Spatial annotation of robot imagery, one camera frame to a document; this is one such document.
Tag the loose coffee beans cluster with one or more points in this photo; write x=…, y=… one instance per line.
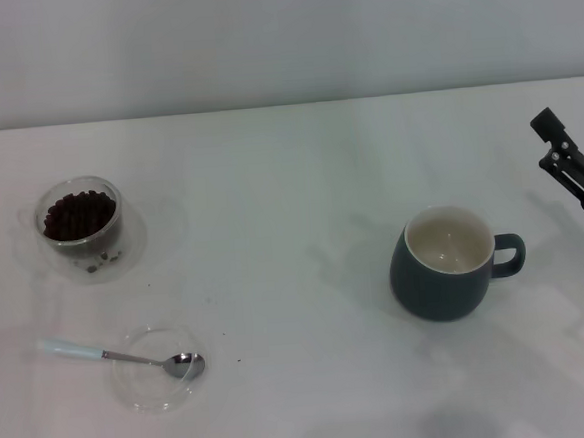
x=92, y=268

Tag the clear glass cup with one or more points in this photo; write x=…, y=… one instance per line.
x=73, y=249

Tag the dark green ceramic mug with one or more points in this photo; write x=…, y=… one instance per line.
x=437, y=294

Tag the clear glass saucer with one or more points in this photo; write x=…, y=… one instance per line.
x=135, y=250

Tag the dark coffee beans pile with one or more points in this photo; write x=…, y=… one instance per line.
x=79, y=216

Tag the clear round glass lid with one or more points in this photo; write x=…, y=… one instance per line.
x=143, y=390

